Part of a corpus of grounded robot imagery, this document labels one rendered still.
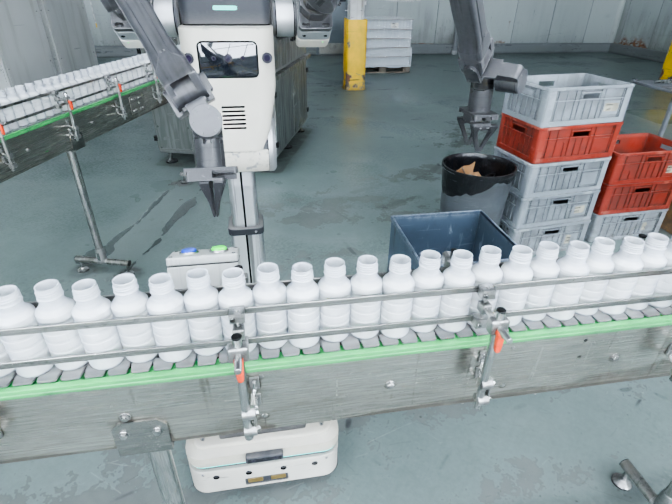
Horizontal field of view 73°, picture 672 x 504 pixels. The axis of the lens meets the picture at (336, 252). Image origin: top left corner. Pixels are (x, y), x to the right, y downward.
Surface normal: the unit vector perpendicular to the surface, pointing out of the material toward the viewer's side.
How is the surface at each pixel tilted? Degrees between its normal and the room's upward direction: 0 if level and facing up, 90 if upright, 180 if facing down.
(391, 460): 0
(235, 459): 90
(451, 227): 90
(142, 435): 90
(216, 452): 31
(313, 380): 90
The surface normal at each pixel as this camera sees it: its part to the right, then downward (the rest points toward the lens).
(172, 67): 0.46, 0.57
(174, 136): -0.15, 0.51
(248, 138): 0.17, 0.50
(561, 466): 0.01, -0.86
